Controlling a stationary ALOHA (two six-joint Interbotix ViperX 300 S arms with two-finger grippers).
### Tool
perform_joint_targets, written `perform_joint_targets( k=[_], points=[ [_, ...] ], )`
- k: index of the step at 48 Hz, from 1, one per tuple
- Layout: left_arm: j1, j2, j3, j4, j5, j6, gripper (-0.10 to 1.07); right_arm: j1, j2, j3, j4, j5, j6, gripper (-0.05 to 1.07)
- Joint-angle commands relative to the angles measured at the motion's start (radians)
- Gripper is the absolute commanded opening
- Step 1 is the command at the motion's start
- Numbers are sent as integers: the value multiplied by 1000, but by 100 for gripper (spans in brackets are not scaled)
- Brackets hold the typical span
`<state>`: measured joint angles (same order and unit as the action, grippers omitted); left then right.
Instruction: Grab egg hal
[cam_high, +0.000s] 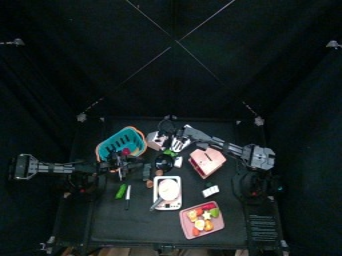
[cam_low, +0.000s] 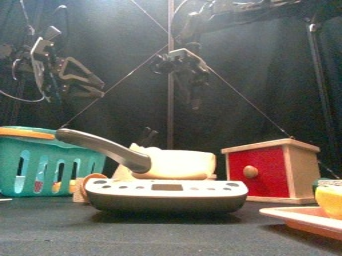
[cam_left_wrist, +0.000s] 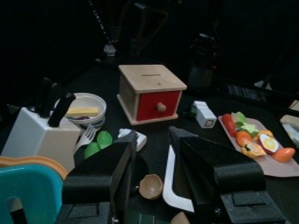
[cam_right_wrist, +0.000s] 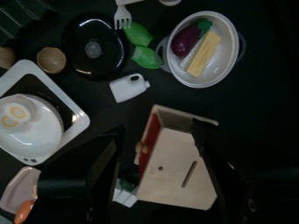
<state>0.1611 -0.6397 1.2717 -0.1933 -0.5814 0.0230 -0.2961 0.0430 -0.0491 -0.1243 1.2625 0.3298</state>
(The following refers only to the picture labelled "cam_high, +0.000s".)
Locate black cable loop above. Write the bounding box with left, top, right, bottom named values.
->
left=157, top=114, right=178, bottom=135

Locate white toy pan black handle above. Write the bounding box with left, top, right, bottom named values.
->
left=149, top=178, right=181, bottom=213

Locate small white black box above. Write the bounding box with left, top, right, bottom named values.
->
left=201, top=184, right=221, bottom=198

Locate thin white cord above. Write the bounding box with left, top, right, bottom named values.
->
left=125, top=0, right=262, bottom=118

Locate dark green toy block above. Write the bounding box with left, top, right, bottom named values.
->
left=141, top=163, right=154, bottom=182

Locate black pot lid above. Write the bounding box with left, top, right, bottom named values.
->
left=154, top=154, right=175, bottom=173

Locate green toy cucumber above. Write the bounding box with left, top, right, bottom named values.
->
left=115, top=183, right=129, bottom=200

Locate white rectangular tray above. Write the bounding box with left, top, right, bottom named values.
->
left=153, top=175, right=183, bottom=211

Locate pink plastic tray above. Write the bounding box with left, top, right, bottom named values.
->
left=178, top=200, right=226, bottom=240

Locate teal basket orange rim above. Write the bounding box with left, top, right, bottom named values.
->
left=95, top=125, right=149, bottom=163

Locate white toy knife block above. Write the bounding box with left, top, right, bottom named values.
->
left=146, top=130, right=171, bottom=152

